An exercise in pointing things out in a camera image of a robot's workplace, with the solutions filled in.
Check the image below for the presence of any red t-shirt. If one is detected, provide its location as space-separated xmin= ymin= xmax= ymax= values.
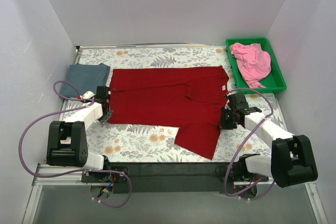
xmin=108 ymin=66 xmax=229 ymax=159

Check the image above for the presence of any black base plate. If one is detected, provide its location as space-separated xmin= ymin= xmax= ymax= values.
xmin=81 ymin=162 xmax=229 ymax=194

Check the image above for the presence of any aluminium frame rail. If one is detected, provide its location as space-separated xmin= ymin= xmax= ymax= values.
xmin=23 ymin=165 xmax=328 ymax=223

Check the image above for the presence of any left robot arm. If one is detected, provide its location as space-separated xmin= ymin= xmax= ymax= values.
xmin=46 ymin=86 xmax=112 ymax=182

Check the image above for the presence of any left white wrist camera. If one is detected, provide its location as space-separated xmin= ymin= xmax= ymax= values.
xmin=77 ymin=91 xmax=95 ymax=100

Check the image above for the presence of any green plastic bin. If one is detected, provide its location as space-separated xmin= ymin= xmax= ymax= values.
xmin=225 ymin=37 xmax=287 ymax=93

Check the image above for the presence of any pink t-shirt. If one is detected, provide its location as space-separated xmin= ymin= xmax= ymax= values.
xmin=229 ymin=42 xmax=271 ymax=89

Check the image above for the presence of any folded blue-grey t-shirt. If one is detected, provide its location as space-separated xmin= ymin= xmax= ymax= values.
xmin=59 ymin=63 xmax=110 ymax=98

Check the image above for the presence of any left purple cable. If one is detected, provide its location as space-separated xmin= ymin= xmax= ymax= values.
xmin=18 ymin=81 xmax=132 ymax=208

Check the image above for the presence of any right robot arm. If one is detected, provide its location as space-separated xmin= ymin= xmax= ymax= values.
xmin=220 ymin=93 xmax=318 ymax=188

